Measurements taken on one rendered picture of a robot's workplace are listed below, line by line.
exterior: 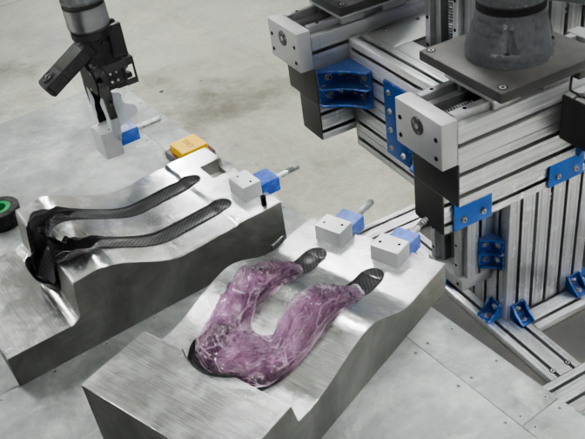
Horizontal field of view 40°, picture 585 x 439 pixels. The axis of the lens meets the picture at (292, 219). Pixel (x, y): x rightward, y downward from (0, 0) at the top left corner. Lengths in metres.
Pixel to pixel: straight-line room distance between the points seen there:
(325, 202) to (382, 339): 1.78
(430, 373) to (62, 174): 0.95
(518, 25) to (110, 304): 0.79
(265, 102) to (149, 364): 2.62
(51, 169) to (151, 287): 0.58
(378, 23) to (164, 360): 0.99
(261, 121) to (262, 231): 2.13
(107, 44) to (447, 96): 0.61
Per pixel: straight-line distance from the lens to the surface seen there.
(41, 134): 1.97
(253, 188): 1.38
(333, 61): 1.78
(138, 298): 1.30
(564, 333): 2.09
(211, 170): 1.52
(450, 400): 1.14
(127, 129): 1.56
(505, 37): 1.39
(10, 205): 1.66
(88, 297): 1.26
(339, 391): 1.09
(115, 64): 1.49
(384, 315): 1.13
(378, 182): 2.98
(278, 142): 3.30
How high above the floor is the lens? 1.66
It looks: 36 degrees down
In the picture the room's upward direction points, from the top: 9 degrees counter-clockwise
